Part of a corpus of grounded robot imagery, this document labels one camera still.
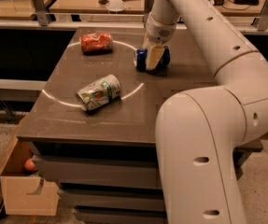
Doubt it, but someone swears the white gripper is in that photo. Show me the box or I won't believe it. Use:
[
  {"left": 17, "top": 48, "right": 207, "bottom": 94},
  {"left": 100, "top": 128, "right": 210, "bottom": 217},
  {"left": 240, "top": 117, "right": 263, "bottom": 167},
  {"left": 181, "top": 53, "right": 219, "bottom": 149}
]
[{"left": 142, "top": 12, "right": 176, "bottom": 71}]

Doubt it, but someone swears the blue pepsi can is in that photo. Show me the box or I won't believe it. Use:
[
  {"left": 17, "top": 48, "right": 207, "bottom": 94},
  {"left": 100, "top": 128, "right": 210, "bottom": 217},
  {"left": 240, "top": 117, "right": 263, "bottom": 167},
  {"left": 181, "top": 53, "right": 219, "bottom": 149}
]
[{"left": 134, "top": 46, "right": 171, "bottom": 72}]

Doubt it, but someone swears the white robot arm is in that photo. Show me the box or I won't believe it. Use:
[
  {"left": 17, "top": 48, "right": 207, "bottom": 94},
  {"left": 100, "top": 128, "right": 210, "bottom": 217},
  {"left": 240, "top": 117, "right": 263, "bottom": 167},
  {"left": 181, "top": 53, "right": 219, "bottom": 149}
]
[{"left": 143, "top": 0, "right": 268, "bottom": 224}]

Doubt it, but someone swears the crushed orange soda can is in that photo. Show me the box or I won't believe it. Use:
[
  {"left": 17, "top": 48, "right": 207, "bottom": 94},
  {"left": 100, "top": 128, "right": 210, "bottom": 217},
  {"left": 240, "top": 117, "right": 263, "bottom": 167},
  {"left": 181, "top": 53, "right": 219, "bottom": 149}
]
[{"left": 79, "top": 32, "right": 113, "bottom": 53}]

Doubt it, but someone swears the crushed white green can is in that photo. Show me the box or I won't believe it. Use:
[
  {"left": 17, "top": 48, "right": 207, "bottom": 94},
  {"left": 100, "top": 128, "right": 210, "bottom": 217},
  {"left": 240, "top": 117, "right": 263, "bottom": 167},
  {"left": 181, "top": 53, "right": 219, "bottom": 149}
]
[{"left": 76, "top": 75, "right": 121, "bottom": 111}]

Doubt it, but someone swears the wooden desk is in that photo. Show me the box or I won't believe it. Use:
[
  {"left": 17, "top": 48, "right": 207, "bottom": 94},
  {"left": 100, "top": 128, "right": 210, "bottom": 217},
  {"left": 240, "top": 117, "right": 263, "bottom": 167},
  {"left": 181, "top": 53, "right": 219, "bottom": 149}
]
[{"left": 49, "top": 0, "right": 265, "bottom": 17}]

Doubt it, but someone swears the grey drawer cabinet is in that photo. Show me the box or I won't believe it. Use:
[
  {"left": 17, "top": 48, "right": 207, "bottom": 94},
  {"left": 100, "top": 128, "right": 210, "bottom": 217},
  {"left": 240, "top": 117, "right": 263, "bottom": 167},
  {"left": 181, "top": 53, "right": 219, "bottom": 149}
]
[{"left": 19, "top": 28, "right": 216, "bottom": 224}]

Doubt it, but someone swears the orange ball in box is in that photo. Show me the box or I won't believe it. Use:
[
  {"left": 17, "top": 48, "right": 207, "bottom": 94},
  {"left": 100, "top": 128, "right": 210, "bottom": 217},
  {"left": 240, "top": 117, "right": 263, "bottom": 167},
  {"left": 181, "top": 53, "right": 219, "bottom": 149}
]
[{"left": 24, "top": 159, "right": 37, "bottom": 173}]

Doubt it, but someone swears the cardboard box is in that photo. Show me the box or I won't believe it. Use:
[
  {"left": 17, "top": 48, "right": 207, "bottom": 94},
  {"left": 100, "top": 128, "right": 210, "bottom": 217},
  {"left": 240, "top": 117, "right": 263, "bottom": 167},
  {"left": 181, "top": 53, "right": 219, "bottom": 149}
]
[{"left": 0, "top": 115, "right": 61, "bottom": 217}]

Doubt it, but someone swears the middle metal bracket post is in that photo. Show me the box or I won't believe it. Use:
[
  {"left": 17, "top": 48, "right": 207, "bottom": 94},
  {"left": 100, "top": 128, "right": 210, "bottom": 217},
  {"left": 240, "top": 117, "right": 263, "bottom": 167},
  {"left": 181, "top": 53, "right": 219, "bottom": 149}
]
[{"left": 143, "top": 0, "right": 154, "bottom": 23}]

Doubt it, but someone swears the left metal bracket post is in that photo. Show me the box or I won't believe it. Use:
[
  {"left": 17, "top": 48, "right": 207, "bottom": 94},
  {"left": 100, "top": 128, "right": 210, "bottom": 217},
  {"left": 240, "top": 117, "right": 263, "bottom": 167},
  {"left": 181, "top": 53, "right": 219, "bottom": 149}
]
[{"left": 31, "top": 0, "right": 50, "bottom": 26}]

